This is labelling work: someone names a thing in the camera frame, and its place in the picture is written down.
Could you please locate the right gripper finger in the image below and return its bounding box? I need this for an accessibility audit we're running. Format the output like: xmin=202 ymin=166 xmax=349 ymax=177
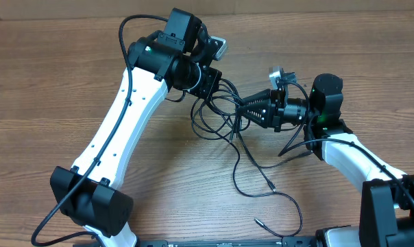
xmin=242 ymin=89 xmax=271 ymax=105
xmin=236 ymin=102 xmax=272 ymax=128

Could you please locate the thin black multi-head cable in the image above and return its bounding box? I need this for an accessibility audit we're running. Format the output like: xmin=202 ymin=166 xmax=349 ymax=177
xmin=223 ymin=113 xmax=313 ymax=238

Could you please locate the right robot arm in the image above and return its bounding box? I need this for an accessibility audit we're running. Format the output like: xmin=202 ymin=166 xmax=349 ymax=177
xmin=236 ymin=72 xmax=414 ymax=247

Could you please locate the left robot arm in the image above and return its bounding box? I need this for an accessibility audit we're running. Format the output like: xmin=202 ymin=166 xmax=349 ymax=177
xmin=50 ymin=8 xmax=228 ymax=246

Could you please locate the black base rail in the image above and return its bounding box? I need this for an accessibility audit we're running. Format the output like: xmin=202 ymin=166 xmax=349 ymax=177
xmin=135 ymin=237 xmax=322 ymax=247

